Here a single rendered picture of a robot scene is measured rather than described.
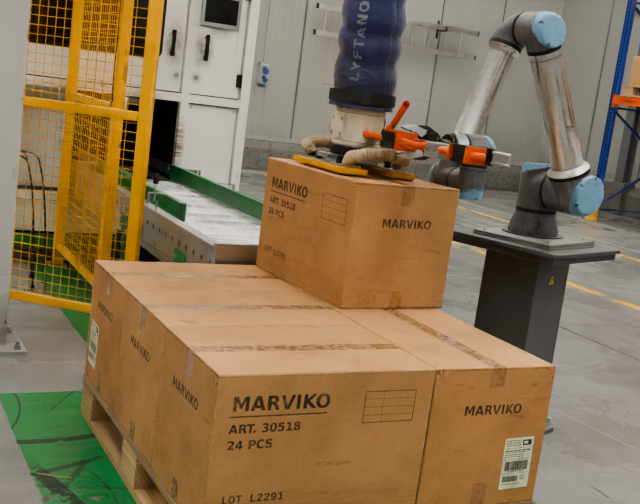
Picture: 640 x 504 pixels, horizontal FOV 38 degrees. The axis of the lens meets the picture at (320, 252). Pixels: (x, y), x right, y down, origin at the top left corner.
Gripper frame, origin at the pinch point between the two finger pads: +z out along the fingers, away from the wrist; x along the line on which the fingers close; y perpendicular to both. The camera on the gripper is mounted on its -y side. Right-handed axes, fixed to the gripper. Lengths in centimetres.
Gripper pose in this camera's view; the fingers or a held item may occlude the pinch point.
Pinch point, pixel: (403, 140)
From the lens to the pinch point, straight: 297.4
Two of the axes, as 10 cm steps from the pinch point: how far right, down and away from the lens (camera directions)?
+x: 1.3, -9.8, -1.7
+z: -8.6, -0.2, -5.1
